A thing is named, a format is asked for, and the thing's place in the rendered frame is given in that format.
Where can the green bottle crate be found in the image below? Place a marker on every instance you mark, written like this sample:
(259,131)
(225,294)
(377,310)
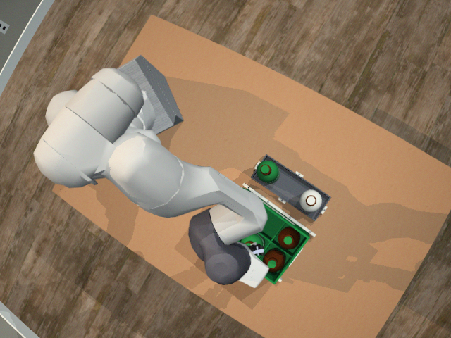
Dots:
(271,231)

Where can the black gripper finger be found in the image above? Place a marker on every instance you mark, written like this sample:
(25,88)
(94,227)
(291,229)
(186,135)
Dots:
(259,250)

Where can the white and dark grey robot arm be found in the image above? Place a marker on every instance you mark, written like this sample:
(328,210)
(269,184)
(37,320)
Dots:
(72,151)

